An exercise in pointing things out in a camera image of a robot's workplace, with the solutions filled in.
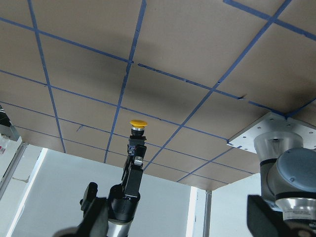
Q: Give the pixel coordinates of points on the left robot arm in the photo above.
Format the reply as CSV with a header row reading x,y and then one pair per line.
x,y
287,204

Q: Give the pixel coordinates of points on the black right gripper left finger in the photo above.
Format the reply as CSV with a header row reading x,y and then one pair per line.
x,y
95,214

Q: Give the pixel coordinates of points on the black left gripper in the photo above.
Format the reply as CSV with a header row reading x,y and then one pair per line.
x,y
124,197

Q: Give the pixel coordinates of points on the yellow push button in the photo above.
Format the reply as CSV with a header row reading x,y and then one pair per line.
x,y
136,142

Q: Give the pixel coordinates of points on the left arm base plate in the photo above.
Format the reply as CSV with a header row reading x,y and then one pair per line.
x,y
273,123

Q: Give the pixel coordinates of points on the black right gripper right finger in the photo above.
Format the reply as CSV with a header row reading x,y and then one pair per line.
x,y
262,220

